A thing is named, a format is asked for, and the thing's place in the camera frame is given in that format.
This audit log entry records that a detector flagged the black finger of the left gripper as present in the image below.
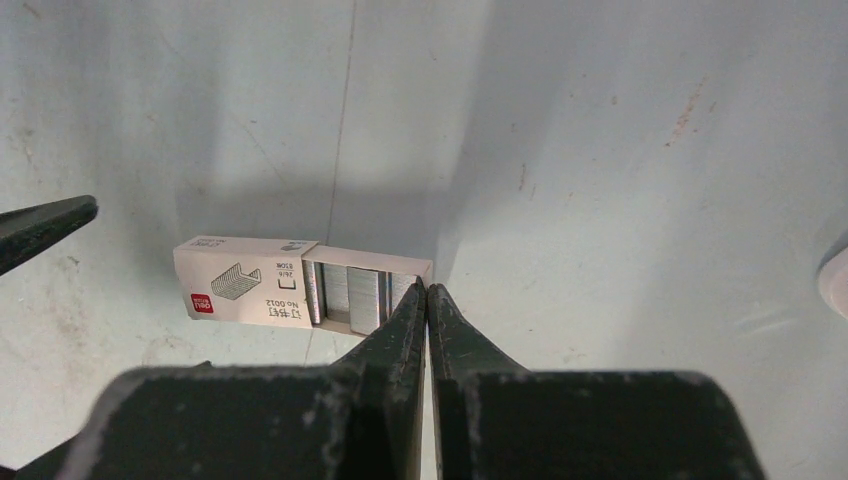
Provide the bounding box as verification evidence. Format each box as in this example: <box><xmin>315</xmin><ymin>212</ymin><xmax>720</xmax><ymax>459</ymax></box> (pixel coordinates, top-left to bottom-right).
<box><xmin>1</xmin><ymin>195</ymin><xmax>99</xmax><ymax>275</ymax></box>

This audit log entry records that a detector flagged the small white mini stapler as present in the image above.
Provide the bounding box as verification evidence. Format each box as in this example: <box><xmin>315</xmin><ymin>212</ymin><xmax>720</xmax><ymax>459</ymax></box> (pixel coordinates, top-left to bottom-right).
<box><xmin>817</xmin><ymin>248</ymin><xmax>848</xmax><ymax>319</ymax></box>

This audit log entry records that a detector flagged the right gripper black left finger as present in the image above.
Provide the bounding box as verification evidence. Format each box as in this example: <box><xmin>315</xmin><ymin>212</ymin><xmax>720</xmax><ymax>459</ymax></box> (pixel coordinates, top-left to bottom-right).
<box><xmin>13</xmin><ymin>281</ymin><xmax>427</xmax><ymax>479</ymax></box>

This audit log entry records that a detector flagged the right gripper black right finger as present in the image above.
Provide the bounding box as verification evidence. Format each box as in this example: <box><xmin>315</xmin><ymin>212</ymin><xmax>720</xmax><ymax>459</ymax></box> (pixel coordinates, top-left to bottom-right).
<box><xmin>427</xmin><ymin>284</ymin><xmax>765</xmax><ymax>479</ymax></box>

